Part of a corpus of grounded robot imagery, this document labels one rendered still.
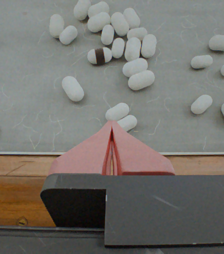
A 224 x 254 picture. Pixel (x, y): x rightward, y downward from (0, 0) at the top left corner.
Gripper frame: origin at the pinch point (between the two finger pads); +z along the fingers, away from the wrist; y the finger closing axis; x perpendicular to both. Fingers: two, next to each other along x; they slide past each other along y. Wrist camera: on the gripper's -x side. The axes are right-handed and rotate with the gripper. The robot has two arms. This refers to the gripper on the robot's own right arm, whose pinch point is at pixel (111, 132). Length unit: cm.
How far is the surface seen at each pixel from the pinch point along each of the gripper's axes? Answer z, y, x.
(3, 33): 19.0, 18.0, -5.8
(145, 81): 9.9, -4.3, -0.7
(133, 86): 9.7, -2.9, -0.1
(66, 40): 15.9, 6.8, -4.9
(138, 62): 11.9, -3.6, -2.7
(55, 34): 16.6, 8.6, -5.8
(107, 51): 13.5, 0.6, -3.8
